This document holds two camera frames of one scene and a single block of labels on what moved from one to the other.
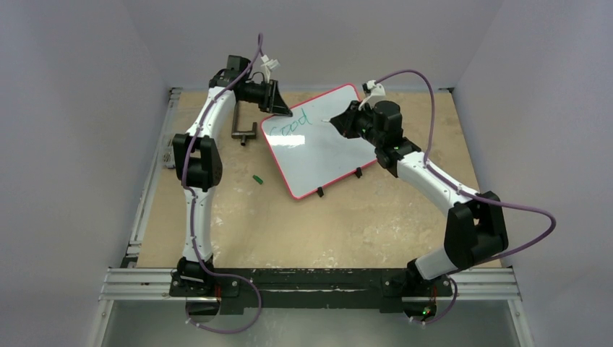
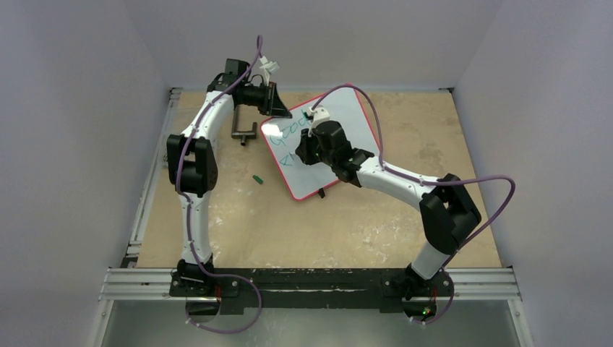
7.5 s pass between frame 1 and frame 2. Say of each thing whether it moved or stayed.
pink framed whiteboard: stayed
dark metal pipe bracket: stayed
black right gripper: moved
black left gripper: stayed
